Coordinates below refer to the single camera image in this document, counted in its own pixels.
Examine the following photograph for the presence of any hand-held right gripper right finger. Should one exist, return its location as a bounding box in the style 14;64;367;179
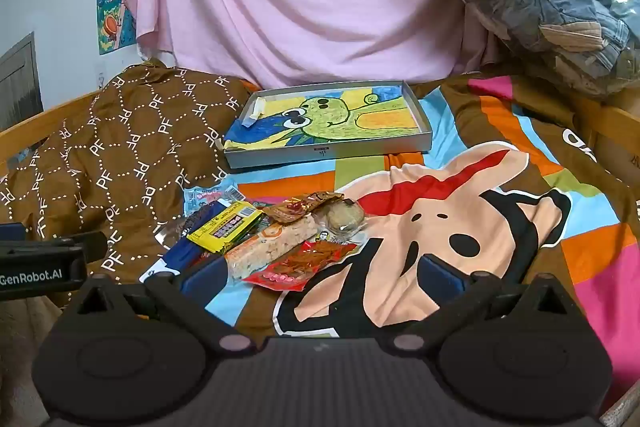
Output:
387;253;574;354

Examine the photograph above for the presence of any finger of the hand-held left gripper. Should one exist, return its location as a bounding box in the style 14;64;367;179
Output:
59;231;109;261

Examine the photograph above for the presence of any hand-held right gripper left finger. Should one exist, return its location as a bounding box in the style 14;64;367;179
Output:
70;253;258;354

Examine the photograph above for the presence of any dark blue snack packet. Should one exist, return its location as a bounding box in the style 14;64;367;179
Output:
140;203;226;284

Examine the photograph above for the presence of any yellow snack packet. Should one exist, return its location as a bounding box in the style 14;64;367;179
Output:
186;201;264;254

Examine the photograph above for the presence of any clear rice cracker bar packet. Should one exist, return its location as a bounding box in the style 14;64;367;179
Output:
223;216;321;280

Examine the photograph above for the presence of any light blue candy packet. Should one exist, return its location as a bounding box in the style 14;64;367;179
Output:
182;185;246;218

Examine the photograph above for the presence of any red snack packet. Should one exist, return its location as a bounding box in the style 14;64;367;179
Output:
243;238;362;292

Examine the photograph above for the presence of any clear pastry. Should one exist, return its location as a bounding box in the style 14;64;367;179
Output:
320;199;368;244

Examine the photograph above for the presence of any brown snack packet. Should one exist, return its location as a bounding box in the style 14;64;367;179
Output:
262;191;346;224

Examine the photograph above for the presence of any grey tray with cartoon drawing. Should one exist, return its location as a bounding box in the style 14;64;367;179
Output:
222;80;433;169

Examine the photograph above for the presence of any beige cloth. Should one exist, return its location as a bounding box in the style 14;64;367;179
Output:
0;294;66;427

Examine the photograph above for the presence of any colourful printed blanket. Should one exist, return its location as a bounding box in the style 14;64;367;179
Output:
205;74;640;413

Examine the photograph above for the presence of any brown patterned quilt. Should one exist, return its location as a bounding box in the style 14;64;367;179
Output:
0;63;261;308

